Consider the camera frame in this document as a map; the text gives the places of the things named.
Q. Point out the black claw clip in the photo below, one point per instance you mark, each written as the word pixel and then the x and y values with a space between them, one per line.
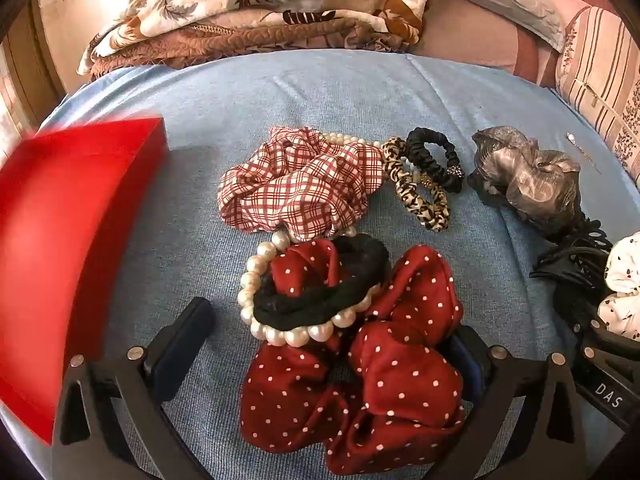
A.
pixel 570 265

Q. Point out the black satin scrunchie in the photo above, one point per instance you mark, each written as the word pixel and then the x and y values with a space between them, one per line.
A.
pixel 440 160

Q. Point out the silver hair pin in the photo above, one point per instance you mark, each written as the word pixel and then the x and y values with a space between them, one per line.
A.
pixel 580 152

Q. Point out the leopard print scrunchie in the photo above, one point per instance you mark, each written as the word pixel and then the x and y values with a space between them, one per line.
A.
pixel 417 195

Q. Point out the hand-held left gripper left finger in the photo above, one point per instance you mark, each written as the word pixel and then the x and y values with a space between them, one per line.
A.
pixel 182 345

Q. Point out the red polka-dot scrunchie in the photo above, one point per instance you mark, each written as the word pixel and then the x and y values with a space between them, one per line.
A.
pixel 400 385

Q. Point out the red plaid scrunchie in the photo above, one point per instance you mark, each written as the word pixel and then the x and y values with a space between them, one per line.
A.
pixel 295 185

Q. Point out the red box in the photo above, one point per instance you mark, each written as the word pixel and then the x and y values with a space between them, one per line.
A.
pixel 60 240

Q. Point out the brown quilted blanket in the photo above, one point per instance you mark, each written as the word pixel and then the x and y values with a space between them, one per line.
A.
pixel 240 40

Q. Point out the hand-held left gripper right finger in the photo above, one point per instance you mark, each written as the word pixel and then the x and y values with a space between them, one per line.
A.
pixel 469 362

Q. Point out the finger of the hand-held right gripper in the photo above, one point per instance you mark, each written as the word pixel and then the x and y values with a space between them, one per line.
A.
pixel 612 332

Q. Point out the striped floral pillow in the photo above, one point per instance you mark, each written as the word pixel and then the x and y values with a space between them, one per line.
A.
pixel 607 80

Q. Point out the pink bedsheet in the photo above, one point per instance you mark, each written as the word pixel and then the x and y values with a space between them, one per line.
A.
pixel 480 40

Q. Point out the white dotted scrunchie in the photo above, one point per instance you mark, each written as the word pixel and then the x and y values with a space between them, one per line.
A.
pixel 622 285

